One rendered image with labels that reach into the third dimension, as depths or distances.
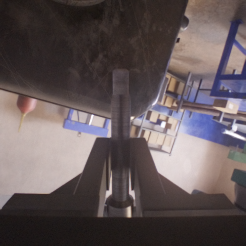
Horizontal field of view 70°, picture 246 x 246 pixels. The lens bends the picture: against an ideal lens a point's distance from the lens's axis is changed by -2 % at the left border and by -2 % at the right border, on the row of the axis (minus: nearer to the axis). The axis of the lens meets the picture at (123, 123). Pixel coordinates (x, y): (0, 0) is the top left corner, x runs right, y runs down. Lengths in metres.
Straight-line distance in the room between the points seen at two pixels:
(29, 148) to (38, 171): 0.51
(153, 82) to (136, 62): 0.06
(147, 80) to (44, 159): 3.61
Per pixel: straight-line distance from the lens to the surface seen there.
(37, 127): 3.68
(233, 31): 2.41
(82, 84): 0.30
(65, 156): 3.94
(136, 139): 0.15
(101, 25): 0.33
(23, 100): 0.73
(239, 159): 6.88
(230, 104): 2.19
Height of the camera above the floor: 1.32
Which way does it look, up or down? 3 degrees up
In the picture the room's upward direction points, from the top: 163 degrees counter-clockwise
